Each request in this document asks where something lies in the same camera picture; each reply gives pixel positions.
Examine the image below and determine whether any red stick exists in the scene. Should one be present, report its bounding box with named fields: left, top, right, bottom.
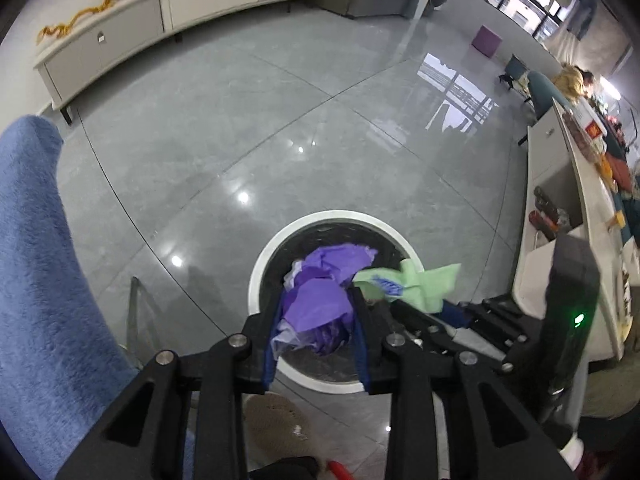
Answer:
left=326, top=459, right=362, bottom=480

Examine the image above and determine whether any teal chair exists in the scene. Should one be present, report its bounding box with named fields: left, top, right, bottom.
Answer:
left=498, top=54, right=571, bottom=121

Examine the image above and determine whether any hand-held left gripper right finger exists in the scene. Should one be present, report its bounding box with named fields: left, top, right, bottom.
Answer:
left=349, top=286, right=576, bottom=480

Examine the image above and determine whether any purple stool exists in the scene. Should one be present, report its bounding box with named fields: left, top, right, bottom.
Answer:
left=472, top=25, right=502, bottom=57

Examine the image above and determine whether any long gold dragon ornament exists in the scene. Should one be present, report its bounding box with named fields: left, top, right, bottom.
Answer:
left=37, top=0, right=132, bottom=43

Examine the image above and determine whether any white sideboard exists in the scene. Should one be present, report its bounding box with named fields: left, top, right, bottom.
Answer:
left=512, top=97, right=640, bottom=361

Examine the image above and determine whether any round white-rimmed bin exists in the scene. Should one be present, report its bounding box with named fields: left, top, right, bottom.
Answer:
left=247, top=208, right=426, bottom=395

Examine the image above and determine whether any green wrapper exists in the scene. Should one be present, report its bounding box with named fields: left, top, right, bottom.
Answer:
left=352, top=260, right=462, bottom=313

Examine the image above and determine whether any purple plastic wrapper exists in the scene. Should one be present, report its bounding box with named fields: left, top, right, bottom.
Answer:
left=285, top=244, right=378, bottom=286
left=270, top=275, right=357, bottom=357

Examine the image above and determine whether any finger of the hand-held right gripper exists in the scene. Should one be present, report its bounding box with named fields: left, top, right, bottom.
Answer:
left=382, top=302, right=516, bottom=373
left=440, top=297, right=548, bottom=356

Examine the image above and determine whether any white television cabinet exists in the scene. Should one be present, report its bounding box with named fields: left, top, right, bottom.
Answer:
left=34, top=0, right=327, bottom=126

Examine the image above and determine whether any beige slipper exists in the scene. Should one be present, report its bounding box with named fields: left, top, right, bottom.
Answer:
left=245, top=392, right=312, bottom=461

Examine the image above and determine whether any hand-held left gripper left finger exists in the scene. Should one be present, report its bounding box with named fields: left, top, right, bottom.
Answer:
left=55, top=285, right=288, bottom=480

